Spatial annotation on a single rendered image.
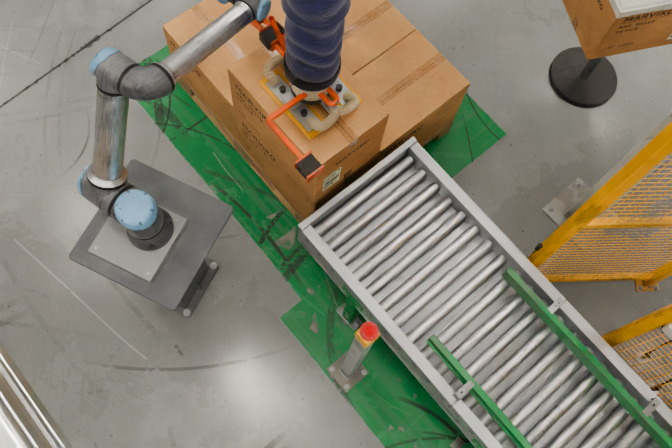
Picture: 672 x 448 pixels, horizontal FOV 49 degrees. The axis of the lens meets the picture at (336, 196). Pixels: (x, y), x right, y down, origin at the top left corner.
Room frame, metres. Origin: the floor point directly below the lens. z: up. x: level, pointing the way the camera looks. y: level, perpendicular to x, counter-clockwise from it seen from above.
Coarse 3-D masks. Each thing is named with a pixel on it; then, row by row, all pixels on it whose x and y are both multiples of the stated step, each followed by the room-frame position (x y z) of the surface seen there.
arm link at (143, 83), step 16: (240, 0) 1.58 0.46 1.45; (256, 0) 1.59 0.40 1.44; (224, 16) 1.48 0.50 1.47; (240, 16) 1.51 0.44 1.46; (256, 16) 1.55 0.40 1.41; (208, 32) 1.39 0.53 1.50; (224, 32) 1.42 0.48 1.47; (192, 48) 1.31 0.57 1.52; (208, 48) 1.34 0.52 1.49; (160, 64) 1.20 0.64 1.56; (176, 64) 1.23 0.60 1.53; (192, 64) 1.26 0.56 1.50; (128, 80) 1.12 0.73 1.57; (144, 80) 1.13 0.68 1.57; (160, 80) 1.14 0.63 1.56; (176, 80) 1.19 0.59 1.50; (128, 96) 1.09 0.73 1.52; (144, 96) 1.09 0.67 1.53; (160, 96) 1.11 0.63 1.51
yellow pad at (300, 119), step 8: (264, 80) 1.54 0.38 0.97; (280, 80) 1.55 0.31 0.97; (264, 88) 1.50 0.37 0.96; (272, 88) 1.50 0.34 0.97; (280, 88) 1.50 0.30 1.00; (288, 88) 1.52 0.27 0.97; (272, 96) 1.47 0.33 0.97; (280, 96) 1.47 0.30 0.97; (280, 104) 1.44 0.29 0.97; (304, 104) 1.45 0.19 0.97; (288, 112) 1.41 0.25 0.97; (296, 112) 1.41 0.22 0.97; (304, 112) 1.41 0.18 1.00; (312, 112) 1.42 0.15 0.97; (296, 120) 1.38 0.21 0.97; (304, 120) 1.38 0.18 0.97; (320, 120) 1.40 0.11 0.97; (304, 128) 1.35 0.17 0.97; (312, 136) 1.32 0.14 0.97
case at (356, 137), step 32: (256, 64) 1.62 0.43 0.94; (256, 96) 1.47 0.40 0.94; (256, 128) 1.46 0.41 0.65; (288, 128) 1.35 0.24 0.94; (352, 128) 1.40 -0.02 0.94; (384, 128) 1.49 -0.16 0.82; (288, 160) 1.31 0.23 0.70; (320, 160) 1.23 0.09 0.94; (352, 160) 1.35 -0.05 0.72; (320, 192) 1.22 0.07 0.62
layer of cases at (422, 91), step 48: (384, 0) 2.35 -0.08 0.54; (240, 48) 1.93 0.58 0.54; (384, 48) 2.07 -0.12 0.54; (432, 48) 2.11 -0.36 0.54; (384, 96) 1.80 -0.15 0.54; (432, 96) 1.84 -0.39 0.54; (240, 144) 1.59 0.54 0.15; (384, 144) 1.54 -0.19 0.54; (288, 192) 1.33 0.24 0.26; (336, 192) 1.30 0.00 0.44
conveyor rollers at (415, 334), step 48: (432, 192) 1.34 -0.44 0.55; (336, 240) 1.03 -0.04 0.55; (432, 240) 1.10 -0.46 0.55; (432, 288) 0.88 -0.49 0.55; (480, 336) 0.71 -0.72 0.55; (576, 336) 0.78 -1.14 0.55; (480, 384) 0.51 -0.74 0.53; (528, 384) 0.54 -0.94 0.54; (528, 432) 0.34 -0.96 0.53; (576, 432) 0.37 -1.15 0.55
